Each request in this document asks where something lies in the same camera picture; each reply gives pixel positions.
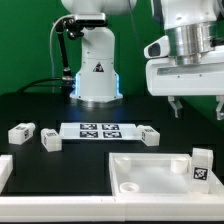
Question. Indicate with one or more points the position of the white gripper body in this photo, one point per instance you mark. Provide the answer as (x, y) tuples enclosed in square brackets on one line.
[(165, 77)]

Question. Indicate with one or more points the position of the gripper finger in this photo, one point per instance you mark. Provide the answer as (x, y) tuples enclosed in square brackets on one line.
[(220, 107), (176, 105)]

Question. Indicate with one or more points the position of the white square tabletop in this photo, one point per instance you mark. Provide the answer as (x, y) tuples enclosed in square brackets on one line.
[(148, 174)]

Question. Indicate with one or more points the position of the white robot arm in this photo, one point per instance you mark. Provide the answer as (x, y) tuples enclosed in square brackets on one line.
[(187, 61)]

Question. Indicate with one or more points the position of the black camera on stand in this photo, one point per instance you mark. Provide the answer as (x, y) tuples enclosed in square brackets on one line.
[(74, 24)]

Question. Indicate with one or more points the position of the white marker base plate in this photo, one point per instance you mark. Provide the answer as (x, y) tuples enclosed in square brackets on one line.
[(98, 131)]

